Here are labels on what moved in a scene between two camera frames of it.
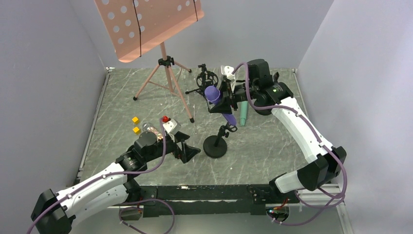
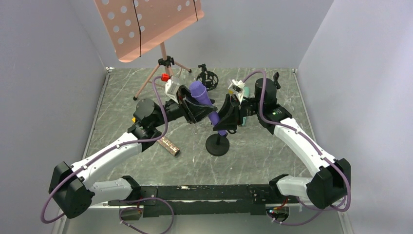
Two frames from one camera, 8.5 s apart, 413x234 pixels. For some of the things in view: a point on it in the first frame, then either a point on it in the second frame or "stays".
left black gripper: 178,147 → 185,105
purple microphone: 213,95 → 198,90
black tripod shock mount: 205,79 stays
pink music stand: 136,27 stays
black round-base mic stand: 215,146 stays
